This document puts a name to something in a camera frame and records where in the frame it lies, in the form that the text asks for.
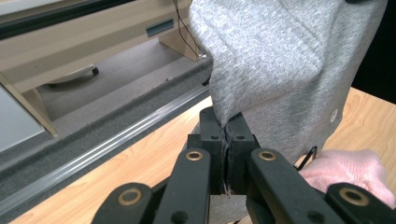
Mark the office chair base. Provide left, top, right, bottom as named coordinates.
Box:
left=46, top=63, right=101, bottom=88

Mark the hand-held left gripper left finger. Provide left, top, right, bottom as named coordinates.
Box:
left=153, top=106, right=227, bottom=224

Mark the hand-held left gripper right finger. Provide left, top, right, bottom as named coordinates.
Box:
left=225, top=112, right=344, bottom=224

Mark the black desk cable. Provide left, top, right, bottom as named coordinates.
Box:
left=172, top=0, right=205, bottom=59

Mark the black horizontal frame bar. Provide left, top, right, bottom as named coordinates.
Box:
left=0, top=0, right=136, bottom=41

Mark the white panel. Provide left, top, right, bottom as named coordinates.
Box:
left=0, top=84, right=47, bottom=154

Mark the grey desk handle plate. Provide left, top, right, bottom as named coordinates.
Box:
left=145, top=19, right=176, bottom=38

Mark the grey beanie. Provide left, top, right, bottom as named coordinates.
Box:
left=188, top=0, right=389, bottom=224

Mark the aluminium floor rail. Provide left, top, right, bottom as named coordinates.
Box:
left=0, top=85, right=213, bottom=217

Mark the pink beanie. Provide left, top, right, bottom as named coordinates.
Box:
left=299, top=148, right=396, bottom=210

